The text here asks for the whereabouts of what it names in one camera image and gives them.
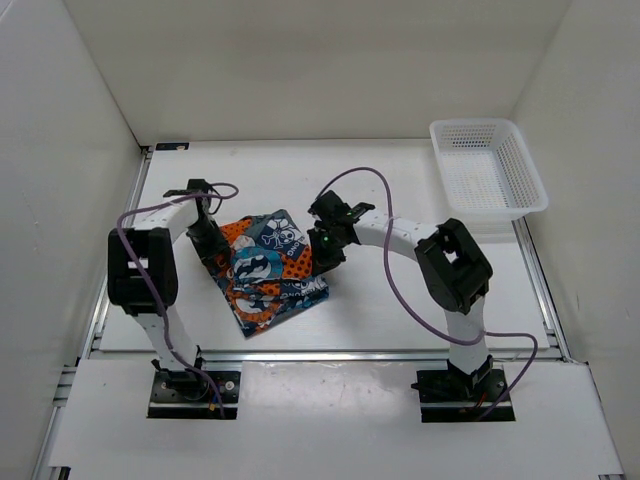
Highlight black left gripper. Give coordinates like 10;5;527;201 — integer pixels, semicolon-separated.
186;219;231;270

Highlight colourful patterned shorts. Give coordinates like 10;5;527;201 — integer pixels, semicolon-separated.
210;209;329;338

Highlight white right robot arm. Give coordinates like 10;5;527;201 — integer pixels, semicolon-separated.
307;198;493;400

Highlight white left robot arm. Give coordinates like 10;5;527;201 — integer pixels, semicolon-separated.
107;179;231;403

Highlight white plastic mesh basket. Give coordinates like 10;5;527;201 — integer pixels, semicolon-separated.
429;118;549;223

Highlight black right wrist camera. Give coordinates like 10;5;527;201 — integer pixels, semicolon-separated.
308;190;351;223

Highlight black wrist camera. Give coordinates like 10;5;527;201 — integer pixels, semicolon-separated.
308;190;351;223
187;179;213;198

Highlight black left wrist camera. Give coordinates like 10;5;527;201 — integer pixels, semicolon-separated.
187;179;213;198

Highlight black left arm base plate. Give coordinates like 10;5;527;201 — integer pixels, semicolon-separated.
147;370;241;420

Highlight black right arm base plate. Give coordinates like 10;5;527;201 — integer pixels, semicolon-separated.
411;369;516;423

